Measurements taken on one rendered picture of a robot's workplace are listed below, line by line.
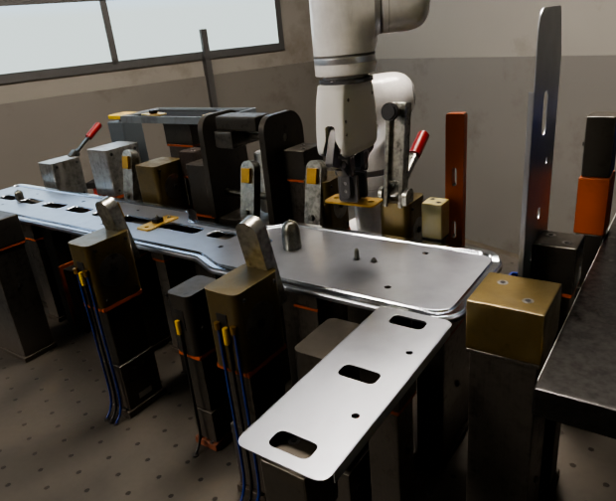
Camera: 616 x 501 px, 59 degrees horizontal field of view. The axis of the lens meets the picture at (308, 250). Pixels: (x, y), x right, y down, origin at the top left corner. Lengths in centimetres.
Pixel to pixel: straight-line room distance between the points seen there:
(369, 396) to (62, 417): 75
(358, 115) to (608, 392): 46
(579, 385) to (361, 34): 48
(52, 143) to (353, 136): 295
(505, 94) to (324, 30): 257
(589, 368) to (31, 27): 333
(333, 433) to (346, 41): 48
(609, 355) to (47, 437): 92
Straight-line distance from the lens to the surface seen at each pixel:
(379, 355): 62
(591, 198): 86
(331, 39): 76
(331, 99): 76
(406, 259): 85
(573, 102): 307
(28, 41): 356
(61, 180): 168
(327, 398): 57
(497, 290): 63
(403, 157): 93
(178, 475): 97
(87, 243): 98
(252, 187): 112
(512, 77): 325
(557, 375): 56
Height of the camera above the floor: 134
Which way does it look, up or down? 22 degrees down
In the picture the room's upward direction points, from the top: 6 degrees counter-clockwise
